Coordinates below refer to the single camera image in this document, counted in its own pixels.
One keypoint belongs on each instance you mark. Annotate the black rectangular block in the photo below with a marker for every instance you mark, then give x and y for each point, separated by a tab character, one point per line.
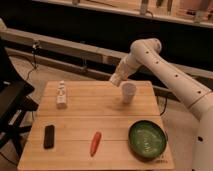
49	137

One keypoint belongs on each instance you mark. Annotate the white bottle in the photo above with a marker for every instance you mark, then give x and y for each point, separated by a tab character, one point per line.
61	98

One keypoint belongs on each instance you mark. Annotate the black chair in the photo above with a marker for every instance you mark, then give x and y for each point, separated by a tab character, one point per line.
14	102

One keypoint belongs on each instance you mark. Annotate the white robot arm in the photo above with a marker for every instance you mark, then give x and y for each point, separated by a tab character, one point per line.
195	96

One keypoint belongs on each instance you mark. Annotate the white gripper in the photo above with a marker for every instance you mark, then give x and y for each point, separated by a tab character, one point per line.
124	70

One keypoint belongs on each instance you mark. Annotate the orange carrot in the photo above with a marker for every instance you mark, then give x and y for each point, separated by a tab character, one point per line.
95	143

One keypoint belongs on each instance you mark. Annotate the green plate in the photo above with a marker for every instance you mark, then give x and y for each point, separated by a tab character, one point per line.
146	140

